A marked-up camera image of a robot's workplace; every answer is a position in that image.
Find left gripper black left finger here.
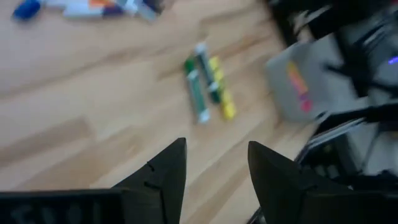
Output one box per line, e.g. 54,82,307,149
0,137,188,224

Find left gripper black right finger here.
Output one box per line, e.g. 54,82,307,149
248,141,398,224

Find dark green marker white caps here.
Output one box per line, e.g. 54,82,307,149
194,42,222,104

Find orange cap thin marker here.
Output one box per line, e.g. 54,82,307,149
89,0,116,8

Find blue cap thin marker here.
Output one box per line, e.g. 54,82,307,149
12,0,66,20

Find translucent grey plastic bin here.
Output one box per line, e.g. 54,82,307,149
266,40,352,124

